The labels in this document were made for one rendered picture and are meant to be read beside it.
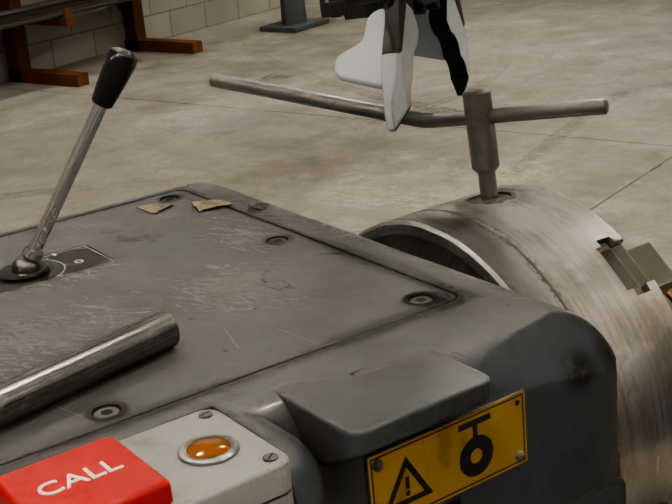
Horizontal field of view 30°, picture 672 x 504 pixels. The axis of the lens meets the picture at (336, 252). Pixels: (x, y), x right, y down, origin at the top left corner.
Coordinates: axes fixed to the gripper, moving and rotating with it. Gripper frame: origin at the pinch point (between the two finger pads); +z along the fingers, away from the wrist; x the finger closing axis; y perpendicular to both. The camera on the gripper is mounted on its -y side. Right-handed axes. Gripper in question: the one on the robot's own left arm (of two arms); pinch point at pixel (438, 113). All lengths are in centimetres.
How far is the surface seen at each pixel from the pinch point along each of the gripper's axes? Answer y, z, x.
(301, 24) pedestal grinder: 412, 54, -765
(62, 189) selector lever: 16.7, -1.1, 26.0
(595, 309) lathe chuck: -13.4, 13.3, 8.3
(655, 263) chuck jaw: -15.6, 13.0, -1.7
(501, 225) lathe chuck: -6.2, 7.7, 5.6
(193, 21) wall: 508, 42, -766
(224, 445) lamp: -5.9, 7.1, 45.7
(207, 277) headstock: 7.1, 5.4, 25.3
